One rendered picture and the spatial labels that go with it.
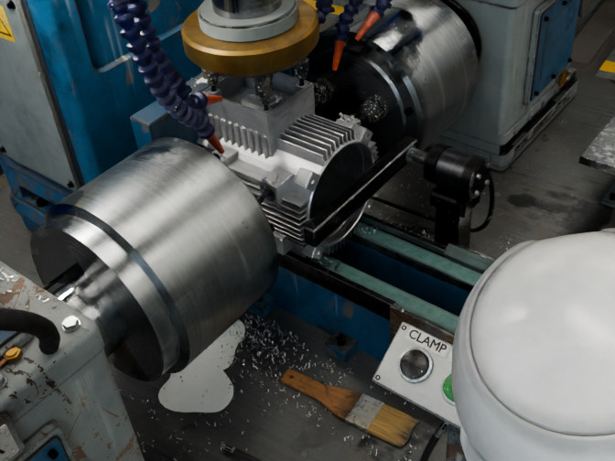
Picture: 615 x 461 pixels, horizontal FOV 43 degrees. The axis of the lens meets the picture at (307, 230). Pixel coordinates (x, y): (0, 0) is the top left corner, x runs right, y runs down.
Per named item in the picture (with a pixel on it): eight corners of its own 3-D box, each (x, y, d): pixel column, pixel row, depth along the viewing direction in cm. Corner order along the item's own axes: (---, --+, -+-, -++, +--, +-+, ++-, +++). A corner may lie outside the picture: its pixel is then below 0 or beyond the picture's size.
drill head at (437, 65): (265, 173, 132) (248, 37, 116) (398, 69, 155) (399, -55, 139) (390, 224, 119) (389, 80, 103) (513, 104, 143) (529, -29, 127)
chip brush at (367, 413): (275, 389, 111) (274, 385, 111) (294, 365, 114) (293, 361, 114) (404, 450, 102) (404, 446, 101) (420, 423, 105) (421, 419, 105)
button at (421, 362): (398, 373, 80) (393, 369, 79) (412, 348, 81) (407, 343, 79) (424, 386, 79) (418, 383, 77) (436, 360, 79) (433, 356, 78)
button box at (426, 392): (384, 389, 85) (368, 380, 80) (415, 331, 86) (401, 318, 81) (531, 469, 76) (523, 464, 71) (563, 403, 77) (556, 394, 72)
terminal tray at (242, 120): (208, 136, 113) (199, 92, 108) (255, 102, 119) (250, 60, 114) (271, 162, 107) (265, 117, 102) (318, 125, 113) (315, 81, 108)
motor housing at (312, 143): (204, 232, 120) (182, 128, 108) (282, 171, 131) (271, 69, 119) (306, 283, 110) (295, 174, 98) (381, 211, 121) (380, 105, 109)
